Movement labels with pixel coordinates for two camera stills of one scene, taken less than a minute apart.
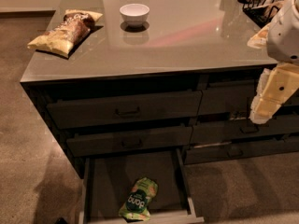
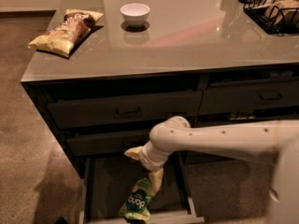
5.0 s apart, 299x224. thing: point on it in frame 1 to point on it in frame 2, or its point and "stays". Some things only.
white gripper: x=286 y=36 to x=146 y=161
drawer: x=107 y=182 stays
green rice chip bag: x=137 y=203 stays
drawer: x=107 y=110 stays
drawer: x=242 y=129 to x=205 y=119
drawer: x=236 y=98 stays
